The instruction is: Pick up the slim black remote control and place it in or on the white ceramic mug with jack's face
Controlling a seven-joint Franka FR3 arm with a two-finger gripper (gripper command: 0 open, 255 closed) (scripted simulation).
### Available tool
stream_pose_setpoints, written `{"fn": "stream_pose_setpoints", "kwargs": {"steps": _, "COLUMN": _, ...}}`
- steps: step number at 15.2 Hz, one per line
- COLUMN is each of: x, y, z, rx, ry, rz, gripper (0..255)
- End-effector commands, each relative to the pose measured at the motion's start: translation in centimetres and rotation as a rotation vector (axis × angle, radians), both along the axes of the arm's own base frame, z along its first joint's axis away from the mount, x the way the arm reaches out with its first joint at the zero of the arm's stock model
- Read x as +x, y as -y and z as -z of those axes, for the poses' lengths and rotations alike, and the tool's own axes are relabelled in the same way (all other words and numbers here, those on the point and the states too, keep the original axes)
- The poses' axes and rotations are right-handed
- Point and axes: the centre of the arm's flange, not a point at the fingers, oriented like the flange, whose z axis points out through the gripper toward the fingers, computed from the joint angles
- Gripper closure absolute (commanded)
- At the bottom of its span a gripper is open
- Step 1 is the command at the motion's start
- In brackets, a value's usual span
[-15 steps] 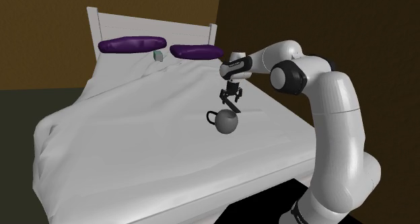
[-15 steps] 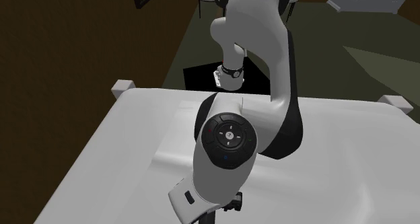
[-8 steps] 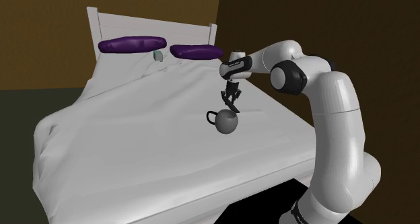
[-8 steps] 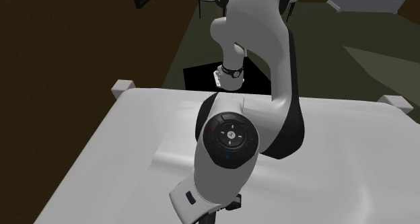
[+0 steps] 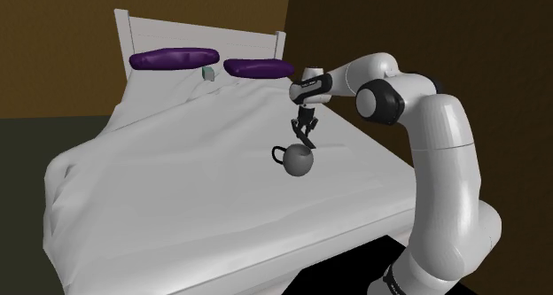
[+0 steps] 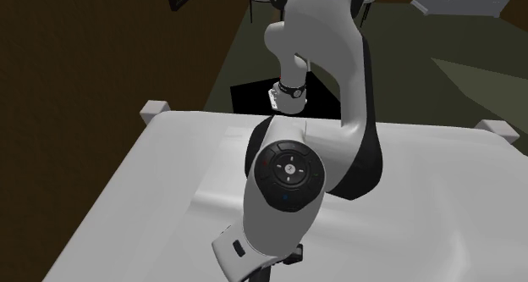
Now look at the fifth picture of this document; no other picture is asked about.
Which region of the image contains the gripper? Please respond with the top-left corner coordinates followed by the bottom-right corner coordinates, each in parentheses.
top-left (290, 105), bottom-right (319, 151)

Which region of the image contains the grey round mug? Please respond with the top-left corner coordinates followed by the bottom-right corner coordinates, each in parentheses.
top-left (270, 143), bottom-right (315, 178)

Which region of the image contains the short purple pillow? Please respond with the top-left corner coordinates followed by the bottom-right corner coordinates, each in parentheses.
top-left (222, 58), bottom-right (296, 80)

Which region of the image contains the white bed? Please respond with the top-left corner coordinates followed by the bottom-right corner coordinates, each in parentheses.
top-left (43, 8), bottom-right (417, 295)

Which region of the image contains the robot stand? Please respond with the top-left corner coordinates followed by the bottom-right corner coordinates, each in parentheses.
top-left (280, 235), bottom-right (479, 295)

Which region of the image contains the long purple pillow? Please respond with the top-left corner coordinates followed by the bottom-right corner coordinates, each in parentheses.
top-left (129, 47), bottom-right (221, 72)

